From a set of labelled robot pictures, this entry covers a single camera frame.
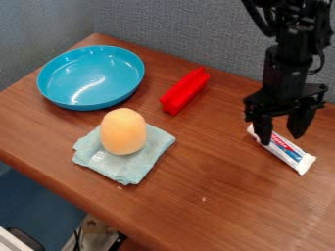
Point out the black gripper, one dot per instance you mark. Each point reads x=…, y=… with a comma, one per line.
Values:
x=284, y=94

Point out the white toothpaste tube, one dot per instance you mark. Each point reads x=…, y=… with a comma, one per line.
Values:
x=287, y=151

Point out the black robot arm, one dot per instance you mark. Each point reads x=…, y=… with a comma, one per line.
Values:
x=297, y=23

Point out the blue plate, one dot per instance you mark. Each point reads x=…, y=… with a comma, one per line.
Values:
x=90, y=78

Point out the red plastic block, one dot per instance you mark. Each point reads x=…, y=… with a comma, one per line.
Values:
x=184, y=90

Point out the orange egg-shaped sponge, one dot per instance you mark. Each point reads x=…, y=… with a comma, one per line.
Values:
x=122, y=131

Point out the light blue folded cloth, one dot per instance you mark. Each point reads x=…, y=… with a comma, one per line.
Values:
x=125, y=169

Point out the beige object under table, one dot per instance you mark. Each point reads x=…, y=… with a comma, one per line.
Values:
x=97, y=234

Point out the white object bottom left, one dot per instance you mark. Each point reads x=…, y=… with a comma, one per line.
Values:
x=9, y=243

